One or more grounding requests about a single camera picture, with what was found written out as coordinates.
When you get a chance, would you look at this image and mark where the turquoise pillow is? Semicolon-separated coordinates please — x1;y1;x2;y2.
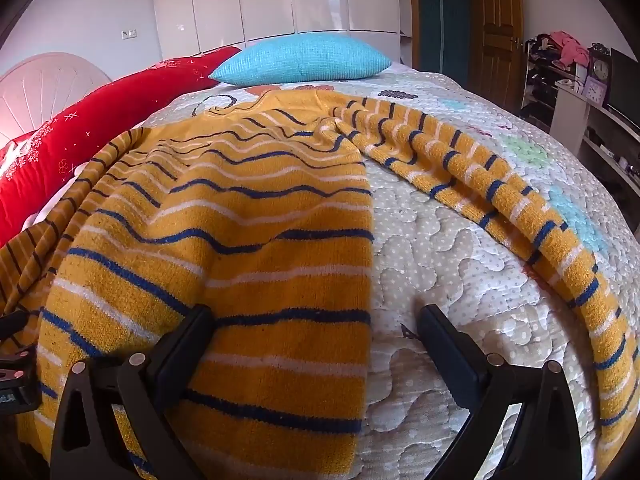
208;35;392;86

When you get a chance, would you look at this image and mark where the pink clothing pile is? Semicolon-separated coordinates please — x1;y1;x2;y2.
547;30;591;68

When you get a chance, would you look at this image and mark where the white shelf unit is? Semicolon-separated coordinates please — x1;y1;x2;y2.
520;35;640;231

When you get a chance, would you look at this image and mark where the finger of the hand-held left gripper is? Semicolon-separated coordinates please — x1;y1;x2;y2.
0;310;29;347

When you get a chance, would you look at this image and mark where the long red pillow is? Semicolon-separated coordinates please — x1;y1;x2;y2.
0;46;242;248

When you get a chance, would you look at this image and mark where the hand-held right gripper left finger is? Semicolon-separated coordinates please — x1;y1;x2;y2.
50;304;216;480

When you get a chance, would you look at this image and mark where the purple clock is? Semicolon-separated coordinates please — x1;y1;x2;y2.
582;77;608;106

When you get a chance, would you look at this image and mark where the pink round headboard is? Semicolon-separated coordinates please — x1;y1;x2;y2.
0;51;113;148

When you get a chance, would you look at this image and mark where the wooden door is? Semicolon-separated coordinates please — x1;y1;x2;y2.
470;0;524;111

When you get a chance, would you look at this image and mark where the dark teal curtain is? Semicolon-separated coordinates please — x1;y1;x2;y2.
416;0;473;88

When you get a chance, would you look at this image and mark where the black ornate clock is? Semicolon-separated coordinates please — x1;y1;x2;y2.
587;42;612;86

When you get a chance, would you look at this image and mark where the beige quilted heart bedspread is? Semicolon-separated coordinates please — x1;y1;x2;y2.
142;62;640;480

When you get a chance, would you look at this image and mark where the black flat television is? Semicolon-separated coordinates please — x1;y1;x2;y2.
605;47;640;131

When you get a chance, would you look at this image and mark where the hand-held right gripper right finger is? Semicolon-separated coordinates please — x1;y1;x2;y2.
416;304;587;480

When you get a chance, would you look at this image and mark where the yellow striped knit sweater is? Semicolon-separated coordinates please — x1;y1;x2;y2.
0;87;633;480

